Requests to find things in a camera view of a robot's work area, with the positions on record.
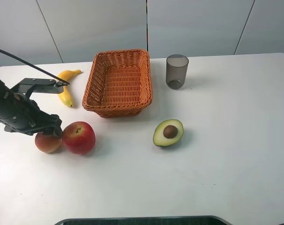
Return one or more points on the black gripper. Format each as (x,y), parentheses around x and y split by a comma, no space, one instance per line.
(21,114)

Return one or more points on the orange wicker basket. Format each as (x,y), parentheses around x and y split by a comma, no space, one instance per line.
(119,83)

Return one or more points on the yellow banana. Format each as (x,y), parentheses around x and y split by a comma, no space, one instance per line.
(65,96)

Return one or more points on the red apple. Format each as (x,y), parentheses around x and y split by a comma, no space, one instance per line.
(79,138)

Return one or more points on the halved avocado with pit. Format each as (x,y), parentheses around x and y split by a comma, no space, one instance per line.
(168,133)

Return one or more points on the grey translucent plastic cup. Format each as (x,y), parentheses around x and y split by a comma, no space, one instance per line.
(176,70)

